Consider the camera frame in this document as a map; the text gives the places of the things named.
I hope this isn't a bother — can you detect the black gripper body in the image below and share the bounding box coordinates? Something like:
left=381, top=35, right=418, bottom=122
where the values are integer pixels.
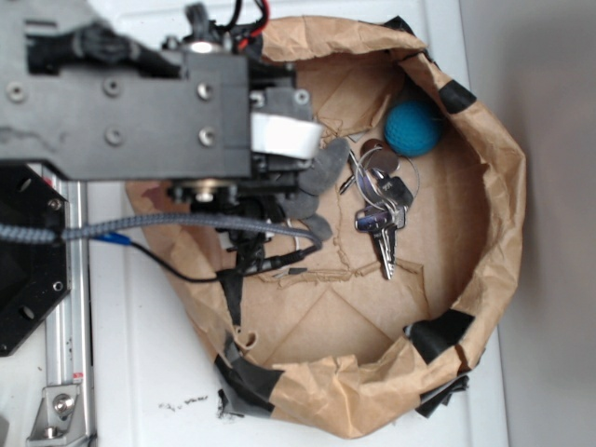
left=168, top=60, right=322, bottom=224

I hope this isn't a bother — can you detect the gray plush elephant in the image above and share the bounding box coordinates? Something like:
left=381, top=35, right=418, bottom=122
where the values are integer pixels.
left=277, top=138, right=351, bottom=241

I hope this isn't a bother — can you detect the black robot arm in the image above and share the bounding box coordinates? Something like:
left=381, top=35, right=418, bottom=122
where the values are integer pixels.
left=1, top=1, right=322, bottom=244

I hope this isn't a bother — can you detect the bunch of metal keys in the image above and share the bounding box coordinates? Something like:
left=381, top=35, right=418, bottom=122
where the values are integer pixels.
left=339, top=139, right=417, bottom=280

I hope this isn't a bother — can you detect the blue ball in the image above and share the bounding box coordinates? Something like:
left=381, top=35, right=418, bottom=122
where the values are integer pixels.
left=384, top=100, right=444, bottom=156

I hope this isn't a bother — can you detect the brown paper bag bin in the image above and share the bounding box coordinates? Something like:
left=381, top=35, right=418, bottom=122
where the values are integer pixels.
left=125, top=15, right=528, bottom=440

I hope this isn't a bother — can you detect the thin black cable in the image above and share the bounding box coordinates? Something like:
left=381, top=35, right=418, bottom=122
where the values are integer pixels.
left=90, top=232, right=308, bottom=284

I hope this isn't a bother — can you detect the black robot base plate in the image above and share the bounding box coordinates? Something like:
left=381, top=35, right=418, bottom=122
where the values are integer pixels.
left=1, top=165, right=69, bottom=357

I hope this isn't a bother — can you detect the gray braided cable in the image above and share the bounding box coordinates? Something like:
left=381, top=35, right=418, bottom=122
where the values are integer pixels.
left=0, top=211, right=324, bottom=255

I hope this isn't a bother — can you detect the aluminium frame rail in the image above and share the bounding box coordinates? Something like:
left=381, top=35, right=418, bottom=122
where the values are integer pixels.
left=40, top=163, right=97, bottom=447

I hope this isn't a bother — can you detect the metal corner bracket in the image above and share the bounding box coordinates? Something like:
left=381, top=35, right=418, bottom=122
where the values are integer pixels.
left=26, top=385, right=88, bottom=446

